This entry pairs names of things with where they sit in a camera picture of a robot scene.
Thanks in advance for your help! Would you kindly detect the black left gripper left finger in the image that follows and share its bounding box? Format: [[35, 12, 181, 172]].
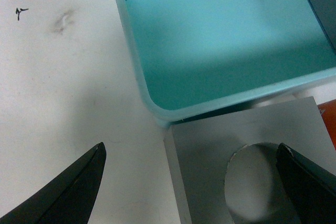
[[1, 142, 106, 223]]

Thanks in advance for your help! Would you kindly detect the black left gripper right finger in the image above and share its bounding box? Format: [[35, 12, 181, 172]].
[[276, 143, 335, 223]]

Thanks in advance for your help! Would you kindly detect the orange cylinder part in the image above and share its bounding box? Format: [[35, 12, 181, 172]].
[[318, 100, 336, 148]]

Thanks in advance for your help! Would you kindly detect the gray cube with round hole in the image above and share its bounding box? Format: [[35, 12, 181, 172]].
[[164, 98, 335, 223]]

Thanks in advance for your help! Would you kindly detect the light blue plastic box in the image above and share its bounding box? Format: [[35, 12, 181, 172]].
[[116, 0, 335, 123]]

